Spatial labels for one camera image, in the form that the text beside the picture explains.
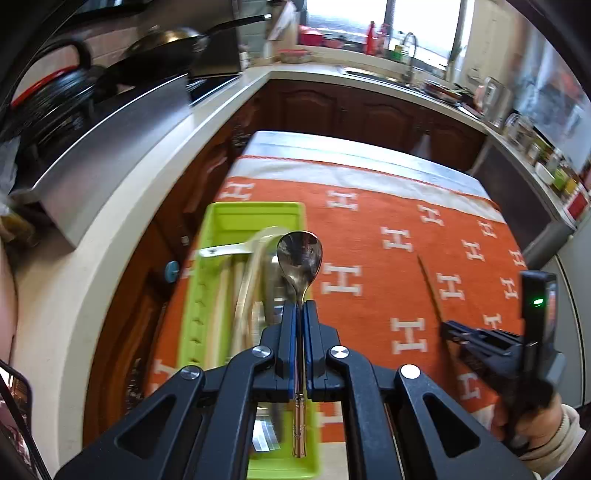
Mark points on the steel electric kettle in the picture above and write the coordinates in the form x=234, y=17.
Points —
x=496, y=101

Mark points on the bowl with red lid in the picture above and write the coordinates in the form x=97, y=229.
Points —
x=293, y=56

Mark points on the steel kitchen sink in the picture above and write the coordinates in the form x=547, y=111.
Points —
x=369, y=74

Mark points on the orange patterned blanket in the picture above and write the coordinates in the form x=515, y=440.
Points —
x=369, y=217

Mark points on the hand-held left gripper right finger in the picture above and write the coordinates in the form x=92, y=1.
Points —
x=310, y=350

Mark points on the kitchen window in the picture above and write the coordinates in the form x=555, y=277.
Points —
x=346, y=18

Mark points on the green plastic utensil tray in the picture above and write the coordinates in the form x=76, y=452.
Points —
x=249, y=217

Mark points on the pale blue table cover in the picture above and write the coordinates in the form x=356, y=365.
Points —
x=346, y=147

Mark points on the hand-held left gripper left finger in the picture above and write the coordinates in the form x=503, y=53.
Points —
x=290, y=350

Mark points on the red labelled container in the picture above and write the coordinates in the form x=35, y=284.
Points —
x=579, y=203

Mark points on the green bottle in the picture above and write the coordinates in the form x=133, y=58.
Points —
x=398, y=53

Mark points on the plastic bags of food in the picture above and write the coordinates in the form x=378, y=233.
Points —
x=14, y=217

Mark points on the white refrigerator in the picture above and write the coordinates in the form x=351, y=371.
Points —
x=577, y=323

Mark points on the white cutting board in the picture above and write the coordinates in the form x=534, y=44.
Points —
x=281, y=23

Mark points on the black range hood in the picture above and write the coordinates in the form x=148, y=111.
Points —
x=92, y=9

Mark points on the stainless steel splash guard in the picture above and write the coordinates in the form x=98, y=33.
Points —
x=221, y=50
x=115, y=152

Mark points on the pink basin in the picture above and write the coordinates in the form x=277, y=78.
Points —
x=309, y=34

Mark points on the red basin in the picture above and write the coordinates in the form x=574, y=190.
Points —
x=333, y=42

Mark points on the small white bowl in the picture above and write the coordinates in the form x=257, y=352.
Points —
x=545, y=171

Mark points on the row of condiment bottles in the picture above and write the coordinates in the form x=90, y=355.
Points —
x=558, y=170

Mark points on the shiny wall covering sheet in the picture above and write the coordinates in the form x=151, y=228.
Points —
x=549, y=87

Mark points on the person's right hand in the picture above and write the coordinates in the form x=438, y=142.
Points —
x=542, y=427

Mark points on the black gas stove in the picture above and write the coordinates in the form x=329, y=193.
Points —
x=207, y=90

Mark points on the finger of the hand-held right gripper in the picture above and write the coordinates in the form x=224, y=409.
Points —
x=480, y=339

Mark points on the hanging plastic bag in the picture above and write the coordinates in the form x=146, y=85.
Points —
x=421, y=147

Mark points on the grey metal appliance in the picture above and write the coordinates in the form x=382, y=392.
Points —
x=517, y=194

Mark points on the smartphone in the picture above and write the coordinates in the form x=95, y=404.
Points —
x=16, y=406

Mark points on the person's right forearm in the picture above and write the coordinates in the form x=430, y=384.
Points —
x=565, y=445

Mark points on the pile of dishes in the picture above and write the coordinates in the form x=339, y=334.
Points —
x=443, y=90

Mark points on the black wok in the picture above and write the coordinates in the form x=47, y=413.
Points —
x=166, y=46

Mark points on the steel kitchen faucet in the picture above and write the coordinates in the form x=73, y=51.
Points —
x=408, y=46

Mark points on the large steel ladle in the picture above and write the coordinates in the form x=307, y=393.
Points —
x=221, y=251

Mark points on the glass pitcher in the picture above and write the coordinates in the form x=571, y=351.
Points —
x=517, y=129

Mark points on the blue round cabinet knob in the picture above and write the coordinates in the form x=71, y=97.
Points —
x=173, y=271

